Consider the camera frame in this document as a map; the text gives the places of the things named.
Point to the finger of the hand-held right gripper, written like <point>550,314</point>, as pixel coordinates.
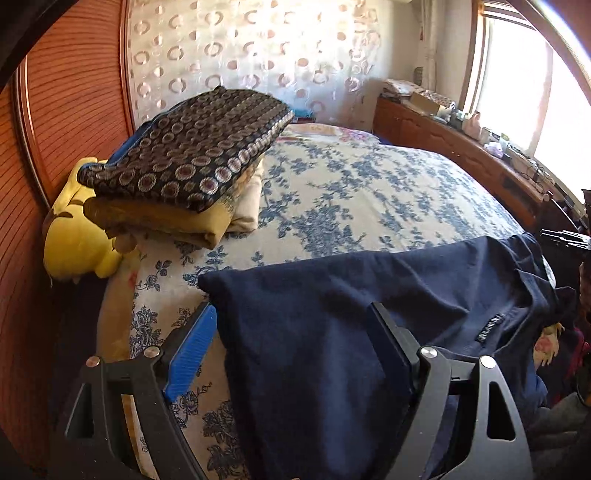
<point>565,239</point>

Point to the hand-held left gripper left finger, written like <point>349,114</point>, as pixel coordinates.
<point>189,355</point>

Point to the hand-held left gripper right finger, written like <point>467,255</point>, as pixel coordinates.
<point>392,341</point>

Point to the navy blue t-shirt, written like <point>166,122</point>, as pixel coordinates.
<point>323,346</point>

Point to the white plastic bag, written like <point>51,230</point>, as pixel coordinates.
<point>494,147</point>

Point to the mustard folded cloth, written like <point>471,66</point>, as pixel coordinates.
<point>175,226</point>

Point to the wooden framed window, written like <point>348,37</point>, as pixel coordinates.
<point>531,83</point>

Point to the pink bottle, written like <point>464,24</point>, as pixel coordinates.
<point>472,125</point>

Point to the blue floral bed sheet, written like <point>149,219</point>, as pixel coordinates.
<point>369,194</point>

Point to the wooden low cabinet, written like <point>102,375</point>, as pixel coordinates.
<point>443,143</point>

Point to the cream folded cloth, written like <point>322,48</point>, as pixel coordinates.
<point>244,207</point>

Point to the yellow plush toy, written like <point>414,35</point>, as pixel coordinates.
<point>74,240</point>

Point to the cardboard box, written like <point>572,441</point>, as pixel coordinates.
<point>425,104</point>

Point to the dark blue blanket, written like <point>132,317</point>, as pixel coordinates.
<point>379,137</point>

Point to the dark circle-patterned cloth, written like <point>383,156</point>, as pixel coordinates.
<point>194,147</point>

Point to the small grey fan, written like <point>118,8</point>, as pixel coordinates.
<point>418,76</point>

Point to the bright blue folded cloth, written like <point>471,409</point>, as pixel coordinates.
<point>124,150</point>

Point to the pink floral quilt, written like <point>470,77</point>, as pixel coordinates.
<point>323,134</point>

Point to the folded floral fabric pile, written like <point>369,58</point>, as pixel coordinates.
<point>397,87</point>

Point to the floral window curtain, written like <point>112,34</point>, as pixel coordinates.
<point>429,41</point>

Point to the blue tissue box on nightstand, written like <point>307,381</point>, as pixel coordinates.
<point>304,115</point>

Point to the wooden louvered wardrobe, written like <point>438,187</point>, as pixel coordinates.
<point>69,92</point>

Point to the sheer circle-patterned curtain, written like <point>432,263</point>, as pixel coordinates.
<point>254,46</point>

